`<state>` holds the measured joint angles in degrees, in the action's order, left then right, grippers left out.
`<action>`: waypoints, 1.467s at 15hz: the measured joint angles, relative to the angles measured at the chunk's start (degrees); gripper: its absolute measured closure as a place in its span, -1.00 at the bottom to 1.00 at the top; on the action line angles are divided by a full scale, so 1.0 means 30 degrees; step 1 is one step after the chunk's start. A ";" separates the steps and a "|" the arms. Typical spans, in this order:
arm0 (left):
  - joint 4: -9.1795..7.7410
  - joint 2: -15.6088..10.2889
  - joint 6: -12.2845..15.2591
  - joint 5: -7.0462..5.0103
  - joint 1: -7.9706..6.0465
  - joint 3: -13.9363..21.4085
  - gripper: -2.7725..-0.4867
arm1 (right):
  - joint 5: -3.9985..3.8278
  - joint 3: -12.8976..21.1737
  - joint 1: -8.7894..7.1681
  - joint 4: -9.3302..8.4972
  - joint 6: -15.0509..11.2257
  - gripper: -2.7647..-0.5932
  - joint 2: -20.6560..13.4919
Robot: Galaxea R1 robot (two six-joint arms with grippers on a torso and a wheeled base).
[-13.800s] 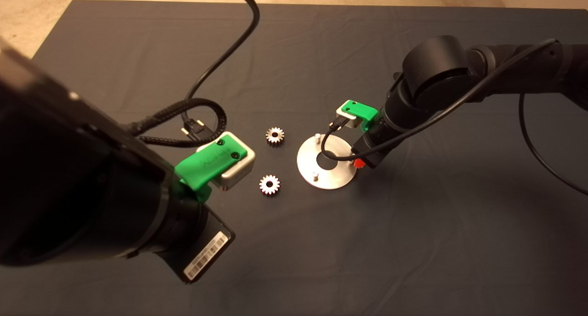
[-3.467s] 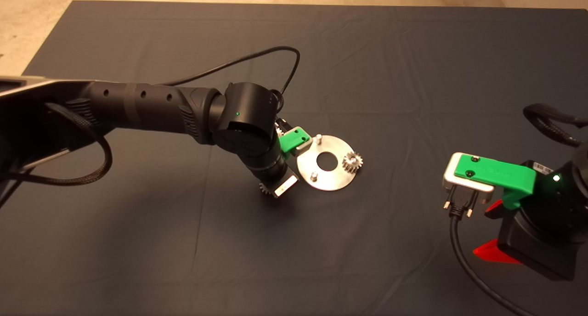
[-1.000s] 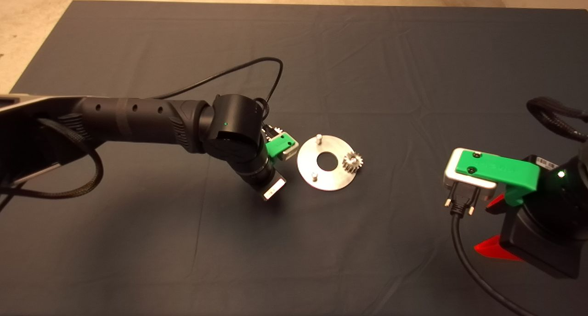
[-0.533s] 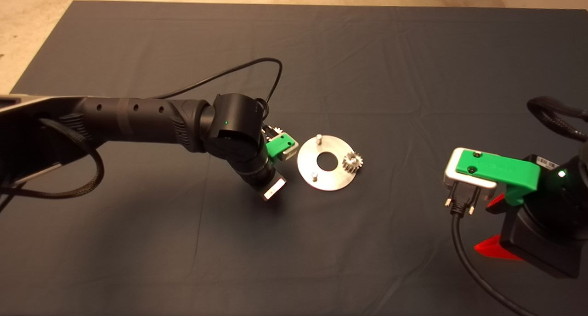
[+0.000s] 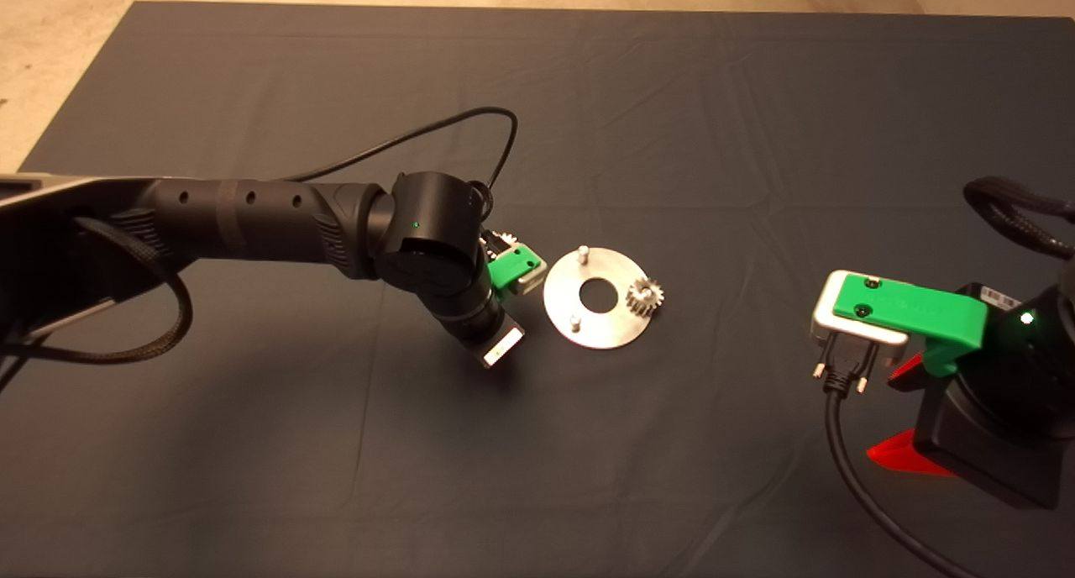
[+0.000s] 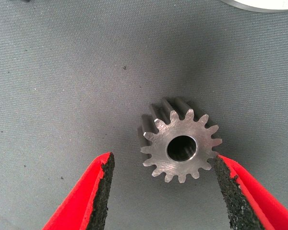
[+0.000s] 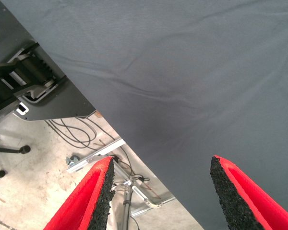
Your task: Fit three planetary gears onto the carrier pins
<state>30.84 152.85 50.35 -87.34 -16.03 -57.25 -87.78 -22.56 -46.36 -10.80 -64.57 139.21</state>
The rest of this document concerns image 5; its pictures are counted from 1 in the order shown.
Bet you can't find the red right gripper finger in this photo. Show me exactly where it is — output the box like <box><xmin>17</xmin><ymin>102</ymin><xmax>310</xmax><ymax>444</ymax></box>
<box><xmin>888</xmin><ymin>353</ymin><xmax>929</xmax><ymax>391</ymax></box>
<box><xmin>867</xmin><ymin>427</ymin><xmax>958</xmax><ymax>478</ymax></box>

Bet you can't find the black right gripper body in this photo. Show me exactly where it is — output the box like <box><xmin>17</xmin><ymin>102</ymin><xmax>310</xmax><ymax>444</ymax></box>
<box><xmin>914</xmin><ymin>284</ymin><xmax>1072</xmax><ymax>510</ymax></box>

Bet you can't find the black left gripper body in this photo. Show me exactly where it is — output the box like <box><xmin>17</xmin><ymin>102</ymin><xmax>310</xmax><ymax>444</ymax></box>
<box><xmin>445</xmin><ymin>307</ymin><xmax>526</xmax><ymax>370</ymax></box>

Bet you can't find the round metal carrier plate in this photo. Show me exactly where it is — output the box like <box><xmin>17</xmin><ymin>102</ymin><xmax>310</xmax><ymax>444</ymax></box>
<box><xmin>543</xmin><ymin>244</ymin><xmax>654</xmax><ymax>349</ymax></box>

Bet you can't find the dark grey table cloth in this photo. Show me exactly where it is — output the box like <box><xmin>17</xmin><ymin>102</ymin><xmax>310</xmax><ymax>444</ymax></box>
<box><xmin>0</xmin><ymin>1</ymin><xmax>1075</xmax><ymax>578</ymax></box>

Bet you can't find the green right camera mount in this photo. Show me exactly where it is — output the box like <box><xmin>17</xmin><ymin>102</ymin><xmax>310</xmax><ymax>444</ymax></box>
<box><xmin>831</xmin><ymin>276</ymin><xmax>990</xmax><ymax>378</ymax></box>

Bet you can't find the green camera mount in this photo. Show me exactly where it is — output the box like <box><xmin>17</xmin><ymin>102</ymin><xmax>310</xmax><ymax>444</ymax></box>
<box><xmin>831</xmin><ymin>276</ymin><xmax>990</xmax><ymax>378</ymax></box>
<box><xmin>487</xmin><ymin>246</ymin><xmax>543</xmax><ymax>302</ymax></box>

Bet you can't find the green left camera mount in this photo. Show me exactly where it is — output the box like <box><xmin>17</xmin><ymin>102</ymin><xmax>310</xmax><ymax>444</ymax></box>
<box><xmin>487</xmin><ymin>246</ymin><xmax>543</xmax><ymax>302</ymax></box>

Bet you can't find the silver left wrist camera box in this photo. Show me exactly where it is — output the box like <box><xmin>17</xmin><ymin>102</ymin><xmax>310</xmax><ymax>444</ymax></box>
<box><xmin>504</xmin><ymin>255</ymin><xmax>548</xmax><ymax>296</ymax></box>

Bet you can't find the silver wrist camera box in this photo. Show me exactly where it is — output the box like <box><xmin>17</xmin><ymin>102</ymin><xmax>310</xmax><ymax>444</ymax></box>
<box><xmin>810</xmin><ymin>270</ymin><xmax>910</xmax><ymax>349</ymax></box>
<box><xmin>504</xmin><ymin>255</ymin><xmax>548</xmax><ymax>296</ymax></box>

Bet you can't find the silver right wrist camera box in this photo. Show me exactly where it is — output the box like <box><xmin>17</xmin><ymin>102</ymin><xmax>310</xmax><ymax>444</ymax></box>
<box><xmin>810</xmin><ymin>270</ymin><xmax>910</xmax><ymax>349</ymax></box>

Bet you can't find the braided black right arm cable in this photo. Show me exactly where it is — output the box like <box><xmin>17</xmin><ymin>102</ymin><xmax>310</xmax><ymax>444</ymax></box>
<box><xmin>963</xmin><ymin>176</ymin><xmax>1075</xmax><ymax>260</ymax></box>

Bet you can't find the braided black arm cable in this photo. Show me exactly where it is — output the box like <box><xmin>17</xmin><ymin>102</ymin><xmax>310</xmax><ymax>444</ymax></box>
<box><xmin>0</xmin><ymin>217</ymin><xmax>195</xmax><ymax>391</ymax></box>
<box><xmin>963</xmin><ymin>176</ymin><xmax>1075</xmax><ymax>260</ymax></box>

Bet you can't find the smooth black left camera cable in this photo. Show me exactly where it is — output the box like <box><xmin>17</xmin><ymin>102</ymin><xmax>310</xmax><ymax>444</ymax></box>
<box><xmin>286</xmin><ymin>106</ymin><xmax>519</xmax><ymax>196</ymax></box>

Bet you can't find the braided black left arm cable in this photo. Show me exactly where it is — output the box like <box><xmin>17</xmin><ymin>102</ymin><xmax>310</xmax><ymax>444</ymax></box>
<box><xmin>0</xmin><ymin>217</ymin><xmax>195</xmax><ymax>391</ymax></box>

